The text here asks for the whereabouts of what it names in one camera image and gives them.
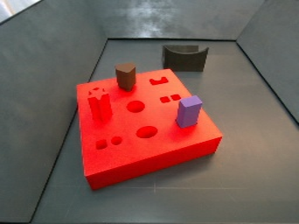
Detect red shape sorter board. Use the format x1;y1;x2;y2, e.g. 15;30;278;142
77;69;222;190

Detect purple rectangular block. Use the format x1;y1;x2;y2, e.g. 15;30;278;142
176;95;202;128

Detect red star-shaped block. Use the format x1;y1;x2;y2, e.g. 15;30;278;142
88;87;112;122

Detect dark brown rounded block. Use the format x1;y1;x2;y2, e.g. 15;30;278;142
115;63;136;92

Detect black curved holder stand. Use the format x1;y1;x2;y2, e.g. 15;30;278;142
163;45;210;72

